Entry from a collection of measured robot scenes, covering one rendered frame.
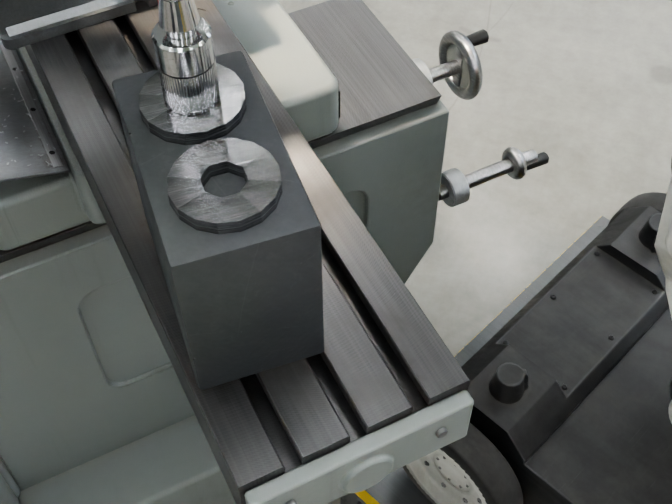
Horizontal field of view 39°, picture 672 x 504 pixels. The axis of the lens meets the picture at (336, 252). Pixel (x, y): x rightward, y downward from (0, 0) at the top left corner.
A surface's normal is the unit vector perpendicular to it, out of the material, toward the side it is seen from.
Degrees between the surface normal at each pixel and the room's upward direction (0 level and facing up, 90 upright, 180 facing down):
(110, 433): 90
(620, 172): 0
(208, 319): 90
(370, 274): 0
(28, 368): 90
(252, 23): 0
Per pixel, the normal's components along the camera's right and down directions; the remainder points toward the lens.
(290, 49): 0.00, -0.62
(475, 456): 0.20, -0.39
